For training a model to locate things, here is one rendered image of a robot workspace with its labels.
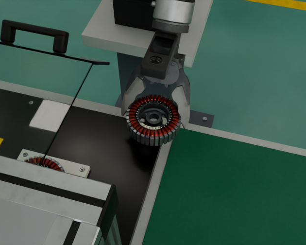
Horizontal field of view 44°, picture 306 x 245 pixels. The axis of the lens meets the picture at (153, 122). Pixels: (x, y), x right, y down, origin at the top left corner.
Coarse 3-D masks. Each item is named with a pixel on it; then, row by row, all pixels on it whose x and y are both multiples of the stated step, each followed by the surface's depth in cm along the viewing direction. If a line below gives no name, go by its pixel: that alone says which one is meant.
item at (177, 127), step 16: (160, 96) 79; (128, 112) 76; (144, 112) 79; (160, 112) 79; (176, 112) 76; (128, 128) 76; (144, 128) 74; (160, 128) 74; (176, 128) 74; (160, 144) 75
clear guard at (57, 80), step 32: (0, 64) 54; (32, 64) 54; (64, 64) 54; (96, 64) 56; (0, 96) 50; (32, 96) 50; (64, 96) 50; (0, 128) 47; (32, 128) 47; (32, 160) 45
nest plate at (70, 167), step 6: (48, 156) 78; (60, 162) 77; (66, 162) 77; (72, 162) 77; (66, 168) 76; (72, 168) 76; (78, 168) 76; (84, 168) 76; (72, 174) 75; (78, 174) 75; (84, 174) 75
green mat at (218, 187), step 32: (192, 160) 81; (224, 160) 81; (256, 160) 81; (288, 160) 81; (160, 192) 76; (192, 192) 76; (224, 192) 76; (256, 192) 76; (288, 192) 76; (160, 224) 73; (192, 224) 73; (224, 224) 73; (256, 224) 73; (288, 224) 73
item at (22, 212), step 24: (0, 168) 38; (24, 168) 38; (48, 168) 38; (0, 192) 37; (24, 192) 37; (48, 192) 37; (72, 192) 37; (96, 192) 37; (0, 216) 35; (24, 216) 35; (48, 216) 35; (72, 216) 35; (96, 216) 35; (0, 240) 34; (24, 240) 34; (48, 240) 34; (72, 240) 34; (96, 240) 35
